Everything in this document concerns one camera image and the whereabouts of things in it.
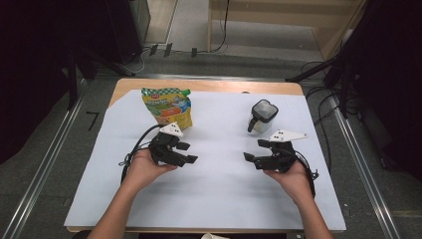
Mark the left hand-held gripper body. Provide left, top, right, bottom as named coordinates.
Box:
left=148, top=121, right=184, bottom=167

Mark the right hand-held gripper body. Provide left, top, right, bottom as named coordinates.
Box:
left=255, top=128, right=309, bottom=173

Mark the yellow green spouted pouch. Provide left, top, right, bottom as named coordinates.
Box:
left=140, top=87, right=194, bottom=131

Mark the person's right hand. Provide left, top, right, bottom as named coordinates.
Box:
left=263, top=158, right=315, bottom=205

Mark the person's left hand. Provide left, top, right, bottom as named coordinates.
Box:
left=122, top=148, right=178, bottom=194

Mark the white table sheet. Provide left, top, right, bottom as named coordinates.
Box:
left=64, top=89, right=347, bottom=232

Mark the wooden table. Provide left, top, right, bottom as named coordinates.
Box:
left=66, top=78, right=347, bottom=234

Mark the white crumpled paper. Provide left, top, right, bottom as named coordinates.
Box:
left=200, top=232, right=230, bottom=239

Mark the black stand leg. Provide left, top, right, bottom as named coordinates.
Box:
left=285, top=58, right=336, bottom=84

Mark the dark cabinet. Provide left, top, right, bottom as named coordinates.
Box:
left=105, top=0, right=152, bottom=66

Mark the black curtain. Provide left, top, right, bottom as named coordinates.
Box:
left=0, top=0, right=112, bottom=164
left=342, top=0, right=422, bottom=182

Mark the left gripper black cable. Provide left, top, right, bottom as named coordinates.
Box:
left=118, top=123, right=163, bottom=184

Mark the black floor cable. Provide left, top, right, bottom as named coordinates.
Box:
left=305, top=85, right=334, bottom=174

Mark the metal floor rail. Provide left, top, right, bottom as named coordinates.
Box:
left=1, top=94, right=86, bottom=239
left=329, top=94, right=402, bottom=239
left=96, top=73, right=287, bottom=83

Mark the white floor cable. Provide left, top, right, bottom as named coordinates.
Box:
left=120, top=48, right=149, bottom=75

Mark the black stand post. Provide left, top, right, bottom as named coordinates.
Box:
left=65, top=49, right=81, bottom=111

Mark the light wooden frame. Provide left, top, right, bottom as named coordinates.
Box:
left=207, top=0, right=368, bottom=63

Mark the thin black hanging cable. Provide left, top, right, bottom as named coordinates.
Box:
left=212, top=0, right=231, bottom=54

